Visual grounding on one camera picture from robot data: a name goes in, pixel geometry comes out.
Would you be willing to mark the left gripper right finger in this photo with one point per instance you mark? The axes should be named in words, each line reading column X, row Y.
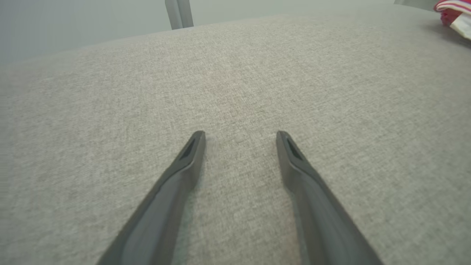
column 320, row 213

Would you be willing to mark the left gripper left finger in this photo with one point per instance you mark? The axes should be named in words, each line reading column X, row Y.
column 165, row 206

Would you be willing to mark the red white lettered jersey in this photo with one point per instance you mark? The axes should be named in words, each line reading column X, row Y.
column 456, row 13

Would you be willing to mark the grey fabric sofa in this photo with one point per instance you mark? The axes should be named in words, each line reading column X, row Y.
column 235, row 92

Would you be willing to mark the grey vertical metal post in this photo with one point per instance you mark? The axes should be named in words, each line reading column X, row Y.
column 179, row 13

